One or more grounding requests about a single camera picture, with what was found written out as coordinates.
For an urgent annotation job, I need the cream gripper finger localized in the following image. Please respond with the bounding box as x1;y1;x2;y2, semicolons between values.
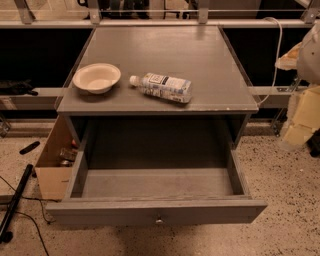
275;43;302;71
281;85;320;149

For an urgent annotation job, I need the clear blue-labelled plastic bottle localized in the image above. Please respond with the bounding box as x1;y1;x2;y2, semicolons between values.
129;73;192;104

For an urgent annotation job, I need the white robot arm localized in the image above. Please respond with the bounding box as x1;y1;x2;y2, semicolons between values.
275;22;320;150

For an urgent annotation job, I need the grey wooden drawer cabinet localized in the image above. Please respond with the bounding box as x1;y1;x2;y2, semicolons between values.
54;25;260;150

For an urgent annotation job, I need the small metal drawer knob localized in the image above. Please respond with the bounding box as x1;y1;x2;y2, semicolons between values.
155;217;164;225

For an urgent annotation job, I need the open grey top drawer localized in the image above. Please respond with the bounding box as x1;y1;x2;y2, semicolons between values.
45;117;268;226

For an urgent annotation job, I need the white paper bowl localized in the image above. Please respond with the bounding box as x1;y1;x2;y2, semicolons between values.
72;63;121;94

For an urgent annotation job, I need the glass jar in box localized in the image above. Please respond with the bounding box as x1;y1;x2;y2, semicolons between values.
59;148;77;162

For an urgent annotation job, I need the brown cardboard box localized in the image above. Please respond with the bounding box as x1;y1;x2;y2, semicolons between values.
34;116;78;200

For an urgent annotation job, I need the small black bar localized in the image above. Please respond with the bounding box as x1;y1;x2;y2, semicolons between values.
19;141;40;155

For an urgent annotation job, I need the black pole on floor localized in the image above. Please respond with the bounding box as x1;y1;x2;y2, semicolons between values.
0;164;33;243

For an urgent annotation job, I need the grey metal frame rail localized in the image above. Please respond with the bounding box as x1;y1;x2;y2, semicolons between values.
0;0;320;28

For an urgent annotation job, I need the black cloth on rail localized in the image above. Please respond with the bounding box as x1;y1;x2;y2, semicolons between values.
0;79;38;96

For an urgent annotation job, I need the black floor cable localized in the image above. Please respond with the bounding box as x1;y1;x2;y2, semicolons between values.
0;175;58;256

